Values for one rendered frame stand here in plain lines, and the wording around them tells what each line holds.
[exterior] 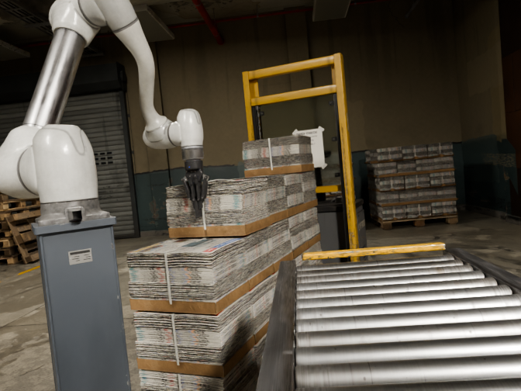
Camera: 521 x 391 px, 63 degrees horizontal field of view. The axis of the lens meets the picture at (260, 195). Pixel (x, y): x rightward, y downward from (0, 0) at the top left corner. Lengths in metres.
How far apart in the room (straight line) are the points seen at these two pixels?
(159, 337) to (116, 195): 7.64
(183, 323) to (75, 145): 0.75
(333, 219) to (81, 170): 2.28
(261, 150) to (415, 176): 4.71
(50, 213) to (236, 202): 0.75
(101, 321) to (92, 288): 0.10
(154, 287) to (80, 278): 0.46
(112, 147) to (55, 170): 8.02
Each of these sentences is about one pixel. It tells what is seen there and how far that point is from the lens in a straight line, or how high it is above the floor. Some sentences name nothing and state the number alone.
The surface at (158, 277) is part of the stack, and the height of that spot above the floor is 0.74.
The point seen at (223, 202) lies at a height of 0.98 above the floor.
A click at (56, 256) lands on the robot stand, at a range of 1.26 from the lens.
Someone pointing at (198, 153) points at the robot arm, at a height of 1.18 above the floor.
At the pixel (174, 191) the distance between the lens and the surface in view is 1.90.
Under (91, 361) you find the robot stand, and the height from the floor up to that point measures 0.61.
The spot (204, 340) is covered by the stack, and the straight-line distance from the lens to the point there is 1.63.
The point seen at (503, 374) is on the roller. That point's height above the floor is 0.79.
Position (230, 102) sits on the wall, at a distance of 8.74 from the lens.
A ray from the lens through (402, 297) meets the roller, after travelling 0.98.
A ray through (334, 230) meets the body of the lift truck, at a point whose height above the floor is 0.60.
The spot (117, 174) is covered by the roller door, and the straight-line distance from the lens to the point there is 9.25.
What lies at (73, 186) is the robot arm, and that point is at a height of 1.10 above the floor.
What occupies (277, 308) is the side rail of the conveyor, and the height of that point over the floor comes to 0.80.
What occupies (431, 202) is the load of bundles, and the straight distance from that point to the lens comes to 7.19.
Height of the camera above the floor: 1.08
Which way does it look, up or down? 3 degrees down
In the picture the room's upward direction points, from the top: 5 degrees counter-clockwise
